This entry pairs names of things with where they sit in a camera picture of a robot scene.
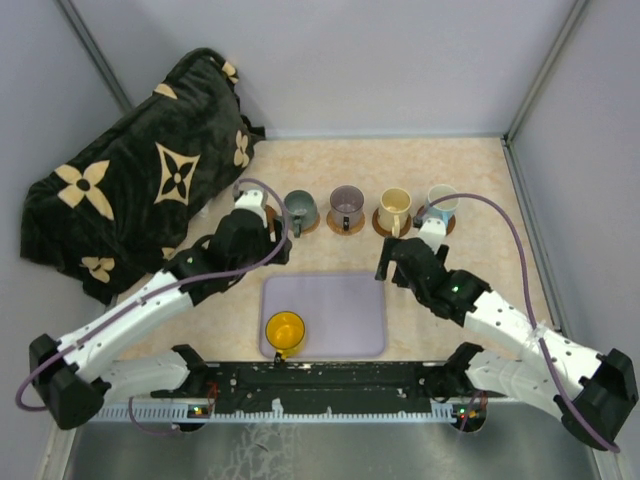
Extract mauve purple mug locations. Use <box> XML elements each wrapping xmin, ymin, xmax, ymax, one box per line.
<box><xmin>330</xmin><ymin>185</ymin><xmax>364</xmax><ymax>223</ymax></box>

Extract aluminium frame rail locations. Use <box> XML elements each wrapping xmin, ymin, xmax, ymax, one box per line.
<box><xmin>58</xmin><ymin>362</ymin><xmax>606</xmax><ymax>426</ymax></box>

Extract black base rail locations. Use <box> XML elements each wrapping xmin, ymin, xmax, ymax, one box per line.
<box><xmin>151</xmin><ymin>361</ymin><xmax>476</xmax><ymax>415</ymax></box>

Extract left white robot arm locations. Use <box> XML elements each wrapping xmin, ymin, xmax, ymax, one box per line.
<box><xmin>29</xmin><ymin>208</ymin><xmax>291</xmax><ymax>430</ymax></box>

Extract lavender plastic tray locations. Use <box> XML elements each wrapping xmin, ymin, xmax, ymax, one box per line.
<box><xmin>259</xmin><ymin>272</ymin><xmax>387</xmax><ymax>360</ymax></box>

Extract yellow mug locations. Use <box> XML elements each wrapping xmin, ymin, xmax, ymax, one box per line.
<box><xmin>265</xmin><ymin>311</ymin><xmax>307</xmax><ymax>364</ymax></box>

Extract black floral plush blanket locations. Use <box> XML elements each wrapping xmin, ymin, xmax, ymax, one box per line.
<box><xmin>20</xmin><ymin>48</ymin><xmax>265</xmax><ymax>303</ymax></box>

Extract dark wooden coaster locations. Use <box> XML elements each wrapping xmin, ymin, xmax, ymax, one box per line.
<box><xmin>372</xmin><ymin>209</ymin><xmax>412</xmax><ymax>238</ymax></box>
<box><xmin>265</xmin><ymin>205</ymin><xmax>277</xmax><ymax>233</ymax></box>
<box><xmin>416</xmin><ymin>206</ymin><xmax>456</xmax><ymax>235</ymax></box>

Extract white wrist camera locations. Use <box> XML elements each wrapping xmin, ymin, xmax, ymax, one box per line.
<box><xmin>234</xmin><ymin>189</ymin><xmax>268</xmax><ymax>225</ymax></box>
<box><xmin>417</xmin><ymin>217</ymin><xmax>447</xmax><ymax>253</ymax></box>

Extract light blue mug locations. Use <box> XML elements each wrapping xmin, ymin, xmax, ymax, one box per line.
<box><xmin>425</xmin><ymin>184</ymin><xmax>460</xmax><ymax>226</ymax></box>

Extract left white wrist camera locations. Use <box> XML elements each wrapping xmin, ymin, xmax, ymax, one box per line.
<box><xmin>234</xmin><ymin>189</ymin><xmax>268</xmax><ymax>225</ymax></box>

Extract grey green mug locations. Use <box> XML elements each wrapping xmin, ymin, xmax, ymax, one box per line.
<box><xmin>284</xmin><ymin>190</ymin><xmax>318</xmax><ymax>238</ymax></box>

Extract woven coaster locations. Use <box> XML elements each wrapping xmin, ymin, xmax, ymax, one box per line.
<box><xmin>326</xmin><ymin>211</ymin><xmax>366</xmax><ymax>236</ymax></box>
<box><xmin>291</xmin><ymin>214</ymin><xmax>320</xmax><ymax>238</ymax></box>

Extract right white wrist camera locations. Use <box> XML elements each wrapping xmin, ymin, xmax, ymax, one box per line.
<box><xmin>417</xmin><ymin>217</ymin><xmax>447</xmax><ymax>253</ymax></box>

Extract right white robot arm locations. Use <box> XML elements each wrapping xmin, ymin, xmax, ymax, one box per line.
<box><xmin>376</xmin><ymin>237</ymin><xmax>639</xmax><ymax>452</ymax></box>

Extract cream mug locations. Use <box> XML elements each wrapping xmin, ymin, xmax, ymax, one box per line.
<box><xmin>378</xmin><ymin>188</ymin><xmax>412</xmax><ymax>238</ymax></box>

